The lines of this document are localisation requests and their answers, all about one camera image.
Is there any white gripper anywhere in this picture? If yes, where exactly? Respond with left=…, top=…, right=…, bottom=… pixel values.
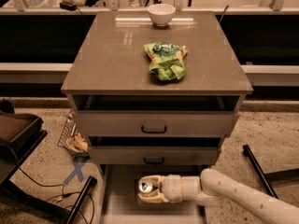
left=138, top=175, right=202, bottom=203

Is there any silver redbull can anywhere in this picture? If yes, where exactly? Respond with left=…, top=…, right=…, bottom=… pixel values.
left=138, top=178, right=154, bottom=194

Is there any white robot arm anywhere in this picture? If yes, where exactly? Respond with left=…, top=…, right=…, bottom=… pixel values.
left=138, top=168, right=299, bottom=224

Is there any bottom open grey drawer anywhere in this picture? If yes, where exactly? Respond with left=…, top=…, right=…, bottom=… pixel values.
left=100, top=165, right=207, bottom=224

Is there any middle grey drawer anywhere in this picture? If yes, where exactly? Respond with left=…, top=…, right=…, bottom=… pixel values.
left=89, top=147, right=220, bottom=165

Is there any top grey drawer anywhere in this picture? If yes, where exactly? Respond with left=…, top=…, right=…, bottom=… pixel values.
left=73, top=111, right=239, bottom=137

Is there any grey drawer cabinet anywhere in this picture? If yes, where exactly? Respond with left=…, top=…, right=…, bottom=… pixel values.
left=61, top=10, right=254, bottom=170

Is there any black stand leg left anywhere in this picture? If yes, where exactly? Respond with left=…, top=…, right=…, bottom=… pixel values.
left=64, top=175, right=97, bottom=224

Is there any black stand leg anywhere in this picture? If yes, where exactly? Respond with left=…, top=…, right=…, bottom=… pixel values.
left=64, top=175, right=97, bottom=224
left=243, top=145, right=299, bottom=198

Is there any blue tape cross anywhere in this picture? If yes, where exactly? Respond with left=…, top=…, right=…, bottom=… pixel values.
left=64, top=157, right=89, bottom=185

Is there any black stand leg right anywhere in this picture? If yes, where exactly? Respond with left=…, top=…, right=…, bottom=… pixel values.
left=243, top=145, right=299, bottom=198

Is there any green chip bag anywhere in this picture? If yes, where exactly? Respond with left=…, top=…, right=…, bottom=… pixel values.
left=144, top=42, right=188, bottom=81

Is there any black cart left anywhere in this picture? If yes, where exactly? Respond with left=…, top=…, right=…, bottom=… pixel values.
left=0, top=99, right=48, bottom=186

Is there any white ceramic bowl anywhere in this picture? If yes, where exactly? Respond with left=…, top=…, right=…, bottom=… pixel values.
left=148, top=4, right=176, bottom=26

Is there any black power adapter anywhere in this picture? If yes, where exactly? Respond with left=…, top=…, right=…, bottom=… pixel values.
left=60, top=1, right=77, bottom=11

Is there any black floor cable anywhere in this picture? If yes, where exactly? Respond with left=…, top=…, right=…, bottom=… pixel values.
left=12, top=147, right=95, bottom=224

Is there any wire basket with items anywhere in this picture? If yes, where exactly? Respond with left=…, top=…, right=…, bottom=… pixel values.
left=57, top=112, right=89, bottom=157

